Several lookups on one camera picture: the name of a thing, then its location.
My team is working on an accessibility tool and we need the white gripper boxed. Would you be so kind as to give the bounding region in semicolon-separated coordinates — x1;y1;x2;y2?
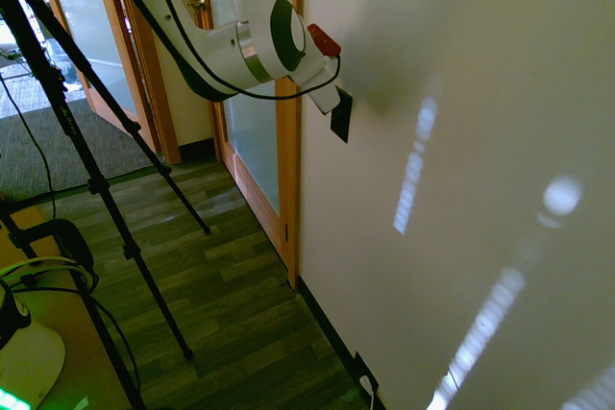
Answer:
307;84;341;117

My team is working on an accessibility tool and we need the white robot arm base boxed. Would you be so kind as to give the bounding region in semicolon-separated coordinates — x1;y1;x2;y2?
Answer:
0;279;67;404

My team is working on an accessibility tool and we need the wooden frosted glass side panel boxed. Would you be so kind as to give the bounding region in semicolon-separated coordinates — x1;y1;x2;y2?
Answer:
184;0;289;267

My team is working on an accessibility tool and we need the black baseboard of hallway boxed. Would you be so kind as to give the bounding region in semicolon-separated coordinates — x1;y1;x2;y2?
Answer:
177;137;216;160

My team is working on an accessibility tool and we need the wooden frosted glass door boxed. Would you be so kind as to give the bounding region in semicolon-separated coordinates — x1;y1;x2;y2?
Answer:
28;0;182;164

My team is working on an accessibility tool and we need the green lit display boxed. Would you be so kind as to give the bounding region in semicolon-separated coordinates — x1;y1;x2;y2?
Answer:
0;386;36;410

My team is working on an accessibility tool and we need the black light switch plate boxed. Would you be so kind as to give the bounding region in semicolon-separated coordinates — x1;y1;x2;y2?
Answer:
330;85;355;144

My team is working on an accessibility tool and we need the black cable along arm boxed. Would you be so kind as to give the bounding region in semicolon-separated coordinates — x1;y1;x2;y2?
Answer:
104;0;343;101

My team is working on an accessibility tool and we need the black wall baseboard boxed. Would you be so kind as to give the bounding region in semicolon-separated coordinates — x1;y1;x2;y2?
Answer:
296;277;385;410

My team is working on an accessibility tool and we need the black camera tripod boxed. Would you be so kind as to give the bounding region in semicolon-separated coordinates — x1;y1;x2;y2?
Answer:
0;0;212;410

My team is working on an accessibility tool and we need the black wall power outlet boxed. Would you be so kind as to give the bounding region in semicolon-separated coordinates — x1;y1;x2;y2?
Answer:
354;350;381;395

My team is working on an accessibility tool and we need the thin black hanging cable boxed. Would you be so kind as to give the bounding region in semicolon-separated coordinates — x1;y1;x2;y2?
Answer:
0;76;57;205

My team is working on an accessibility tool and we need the black looped hose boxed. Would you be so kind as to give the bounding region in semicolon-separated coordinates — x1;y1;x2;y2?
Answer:
7;218;97;281

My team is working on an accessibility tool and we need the white cable on table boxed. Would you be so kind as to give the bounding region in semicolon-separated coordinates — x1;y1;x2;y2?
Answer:
0;255;95;286

